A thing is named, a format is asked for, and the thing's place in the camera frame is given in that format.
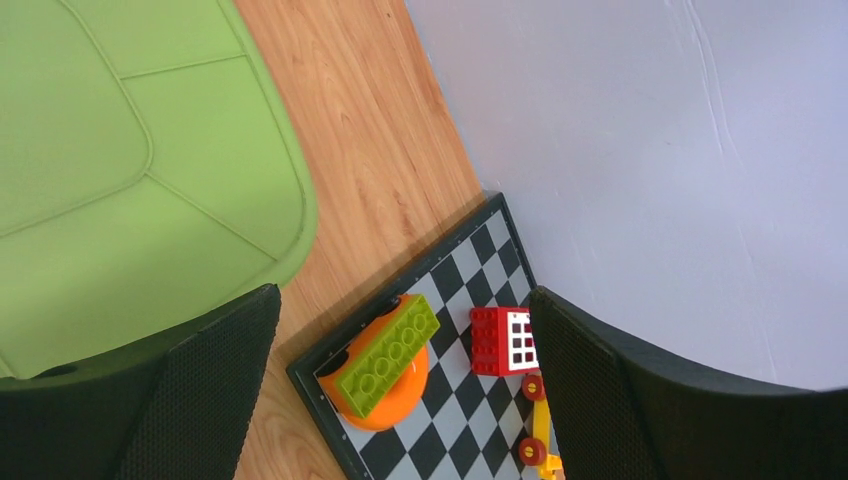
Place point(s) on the orange arch toy block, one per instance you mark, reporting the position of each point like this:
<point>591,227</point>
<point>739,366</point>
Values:
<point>397,397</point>

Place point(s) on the green flat toy brick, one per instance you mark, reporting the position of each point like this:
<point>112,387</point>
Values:
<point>387,354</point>

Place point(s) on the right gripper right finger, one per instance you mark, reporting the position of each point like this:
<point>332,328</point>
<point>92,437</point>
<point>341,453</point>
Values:
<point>624,408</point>

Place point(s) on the black grey checkerboard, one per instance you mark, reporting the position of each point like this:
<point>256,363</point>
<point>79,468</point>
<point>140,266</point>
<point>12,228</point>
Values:
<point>465,426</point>

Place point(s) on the large green plastic container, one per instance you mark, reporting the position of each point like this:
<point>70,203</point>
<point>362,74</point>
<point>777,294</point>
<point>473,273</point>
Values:
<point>149,174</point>

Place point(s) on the blue yellow toy car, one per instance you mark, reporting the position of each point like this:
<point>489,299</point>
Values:
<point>536,450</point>

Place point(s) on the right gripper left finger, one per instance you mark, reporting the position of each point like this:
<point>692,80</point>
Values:
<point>174,405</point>

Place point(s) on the red window toy brick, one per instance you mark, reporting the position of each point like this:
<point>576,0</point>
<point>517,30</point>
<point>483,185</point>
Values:
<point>502,342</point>

